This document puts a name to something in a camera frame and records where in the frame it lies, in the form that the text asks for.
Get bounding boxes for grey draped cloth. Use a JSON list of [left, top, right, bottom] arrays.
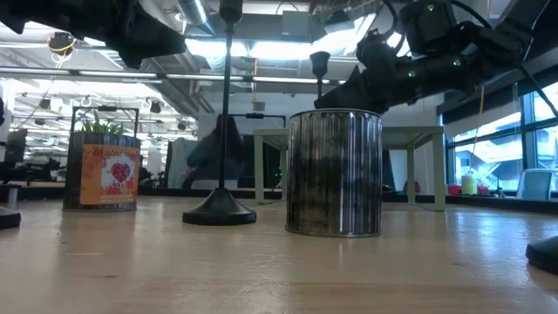
[[167, 138, 193, 189]]

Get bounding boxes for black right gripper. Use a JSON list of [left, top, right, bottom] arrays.
[[313, 29, 399, 115]]

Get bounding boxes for long ceiling light tube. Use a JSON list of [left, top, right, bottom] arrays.
[[0, 67, 348, 86]]

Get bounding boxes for silver metal can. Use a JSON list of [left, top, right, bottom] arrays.
[[285, 108, 384, 239]]

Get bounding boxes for white chair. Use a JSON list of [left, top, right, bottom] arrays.
[[516, 168, 555, 201]]

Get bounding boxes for black yellow ceiling cable reel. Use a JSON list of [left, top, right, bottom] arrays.
[[46, 31, 78, 58]]

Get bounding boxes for silver round ceiling duct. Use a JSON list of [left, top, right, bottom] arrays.
[[174, 0, 211, 26]]

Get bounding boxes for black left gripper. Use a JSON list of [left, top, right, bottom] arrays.
[[104, 0, 188, 71]]

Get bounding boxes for small grey post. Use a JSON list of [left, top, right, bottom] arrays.
[[6, 185, 21, 209]]

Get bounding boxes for yellow-green bottle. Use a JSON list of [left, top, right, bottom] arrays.
[[461, 173, 479, 196]]

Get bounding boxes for person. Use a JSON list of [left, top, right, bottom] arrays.
[[186, 113, 246, 190]]

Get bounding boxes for pale green perforated metal shelf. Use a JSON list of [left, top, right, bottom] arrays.
[[252, 126, 446, 213]]

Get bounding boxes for green plant in white pot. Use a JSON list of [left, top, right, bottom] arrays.
[[80, 111, 126, 135]]

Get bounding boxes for grey ceiling box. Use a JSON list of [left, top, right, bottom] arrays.
[[281, 10, 311, 38]]

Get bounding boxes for black metal frame stand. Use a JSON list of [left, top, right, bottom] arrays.
[[69, 105, 140, 134]]

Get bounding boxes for metal can with orange label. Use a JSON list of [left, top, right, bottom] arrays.
[[63, 132, 142, 213]]

